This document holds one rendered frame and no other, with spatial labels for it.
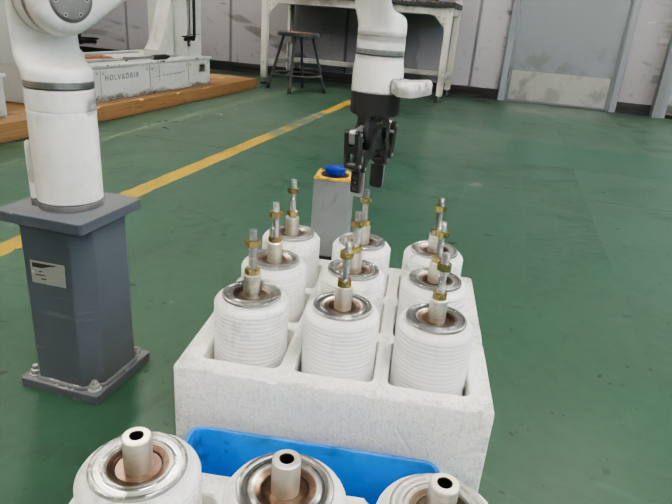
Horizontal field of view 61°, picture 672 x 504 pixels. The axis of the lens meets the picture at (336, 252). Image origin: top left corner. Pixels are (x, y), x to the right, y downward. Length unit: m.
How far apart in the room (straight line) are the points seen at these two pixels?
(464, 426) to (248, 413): 0.26
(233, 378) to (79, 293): 0.31
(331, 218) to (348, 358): 0.43
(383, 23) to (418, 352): 0.45
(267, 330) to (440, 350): 0.21
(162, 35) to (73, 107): 3.32
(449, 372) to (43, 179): 0.61
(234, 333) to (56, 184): 0.35
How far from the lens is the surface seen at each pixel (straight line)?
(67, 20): 0.86
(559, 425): 1.05
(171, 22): 4.27
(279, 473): 0.46
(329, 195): 1.07
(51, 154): 0.90
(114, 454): 0.52
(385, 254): 0.93
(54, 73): 0.88
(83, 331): 0.96
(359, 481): 0.74
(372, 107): 0.86
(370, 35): 0.86
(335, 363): 0.72
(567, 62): 5.63
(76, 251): 0.91
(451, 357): 0.71
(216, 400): 0.75
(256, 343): 0.73
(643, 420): 1.14
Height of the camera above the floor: 0.59
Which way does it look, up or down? 22 degrees down
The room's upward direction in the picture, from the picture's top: 5 degrees clockwise
